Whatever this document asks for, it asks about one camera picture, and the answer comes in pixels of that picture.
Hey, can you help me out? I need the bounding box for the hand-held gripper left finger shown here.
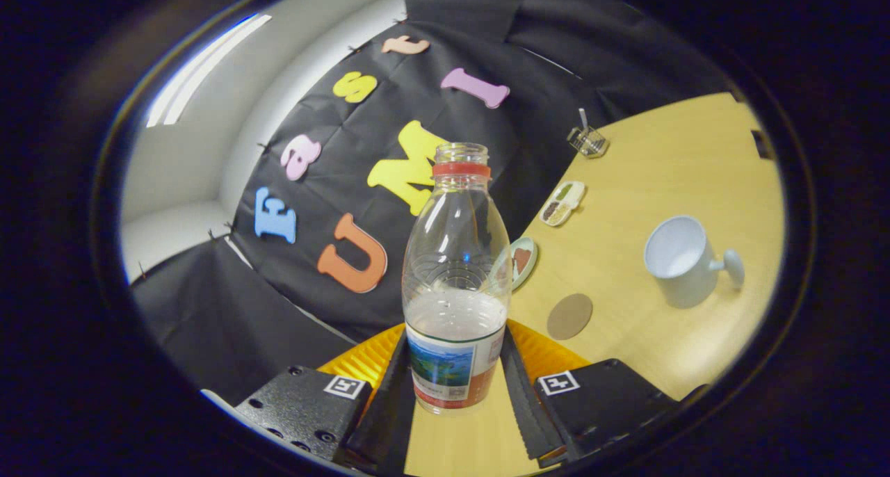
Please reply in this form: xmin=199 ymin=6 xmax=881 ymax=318
xmin=233 ymin=323 xmax=416 ymax=476

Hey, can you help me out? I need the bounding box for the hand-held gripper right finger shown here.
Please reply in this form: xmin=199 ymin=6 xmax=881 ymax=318
xmin=499 ymin=319 xmax=682 ymax=467

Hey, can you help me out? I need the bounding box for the brown round coaster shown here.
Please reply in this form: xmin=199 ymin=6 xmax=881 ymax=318
xmin=547 ymin=293 xmax=594 ymax=341

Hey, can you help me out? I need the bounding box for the clear plastic juice bottle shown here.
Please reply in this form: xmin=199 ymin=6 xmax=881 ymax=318
xmin=402 ymin=142 xmax=513 ymax=416

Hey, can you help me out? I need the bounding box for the white cup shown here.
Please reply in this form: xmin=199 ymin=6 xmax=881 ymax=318
xmin=643 ymin=216 xmax=745 ymax=309

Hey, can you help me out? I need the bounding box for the pale green plate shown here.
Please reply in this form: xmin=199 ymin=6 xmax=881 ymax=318
xmin=497 ymin=236 xmax=538 ymax=291

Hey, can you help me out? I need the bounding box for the black backdrop cloth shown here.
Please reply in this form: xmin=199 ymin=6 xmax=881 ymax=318
xmin=131 ymin=0 xmax=738 ymax=408

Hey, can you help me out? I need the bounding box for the white divided snack dish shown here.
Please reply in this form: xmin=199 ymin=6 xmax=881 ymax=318
xmin=539 ymin=180 xmax=587 ymax=227

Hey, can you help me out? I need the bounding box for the wooden table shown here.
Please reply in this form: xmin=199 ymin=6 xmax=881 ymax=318
xmin=403 ymin=92 xmax=786 ymax=477

